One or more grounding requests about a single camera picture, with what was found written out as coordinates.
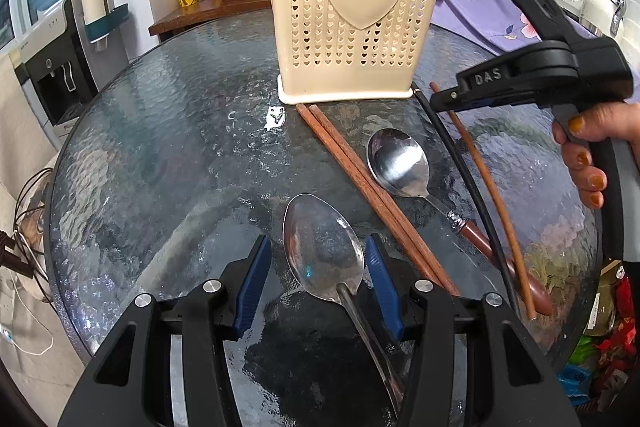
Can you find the white water dispenser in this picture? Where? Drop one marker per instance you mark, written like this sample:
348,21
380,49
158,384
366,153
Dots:
61,71

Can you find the dark wooden side counter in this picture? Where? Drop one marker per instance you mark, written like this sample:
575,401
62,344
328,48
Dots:
201,12

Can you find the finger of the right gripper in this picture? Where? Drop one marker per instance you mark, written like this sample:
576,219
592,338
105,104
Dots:
457,101

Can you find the white thermos kettle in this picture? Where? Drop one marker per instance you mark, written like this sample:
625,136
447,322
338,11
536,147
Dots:
604,17

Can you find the steel spoon with brown handle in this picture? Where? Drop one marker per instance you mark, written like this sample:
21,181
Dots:
454,233

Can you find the purple floral cloth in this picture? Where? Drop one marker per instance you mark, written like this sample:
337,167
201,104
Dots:
499,26

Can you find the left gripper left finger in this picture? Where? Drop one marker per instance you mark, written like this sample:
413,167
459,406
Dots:
127,382

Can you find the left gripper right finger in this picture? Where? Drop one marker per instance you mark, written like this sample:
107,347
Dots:
509,381

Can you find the paper cup roll holder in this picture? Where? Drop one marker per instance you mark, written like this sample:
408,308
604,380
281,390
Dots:
101,19

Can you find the brown wooden chopstick pair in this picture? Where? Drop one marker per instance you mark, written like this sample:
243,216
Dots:
385,201
370,199

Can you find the cream plastic utensil holder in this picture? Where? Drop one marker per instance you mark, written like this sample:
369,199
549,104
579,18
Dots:
344,50

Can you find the round glass table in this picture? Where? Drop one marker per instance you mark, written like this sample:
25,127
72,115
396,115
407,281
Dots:
184,159

